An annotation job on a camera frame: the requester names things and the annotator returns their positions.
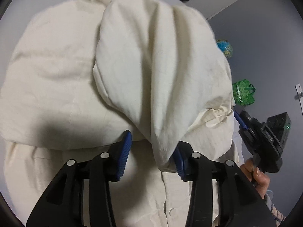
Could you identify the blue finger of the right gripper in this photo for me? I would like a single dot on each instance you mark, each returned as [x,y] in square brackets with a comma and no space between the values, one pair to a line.
[239,120]

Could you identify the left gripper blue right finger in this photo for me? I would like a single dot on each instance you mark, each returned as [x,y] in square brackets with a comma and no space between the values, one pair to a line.
[239,202]

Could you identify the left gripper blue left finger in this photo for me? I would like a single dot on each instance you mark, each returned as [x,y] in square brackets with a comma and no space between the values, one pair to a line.
[61,204]

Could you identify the cream white hooded puffer jacket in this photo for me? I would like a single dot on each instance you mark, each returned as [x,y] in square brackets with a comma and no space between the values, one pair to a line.
[161,68]

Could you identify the person's right hand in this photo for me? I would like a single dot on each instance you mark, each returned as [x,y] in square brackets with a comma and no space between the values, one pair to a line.
[254,173]

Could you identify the green shopping bag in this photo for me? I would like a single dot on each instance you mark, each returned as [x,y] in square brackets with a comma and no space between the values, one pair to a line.
[243,92]

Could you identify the blue desk globe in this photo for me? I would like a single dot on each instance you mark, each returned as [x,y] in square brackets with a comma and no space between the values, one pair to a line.
[225,47]

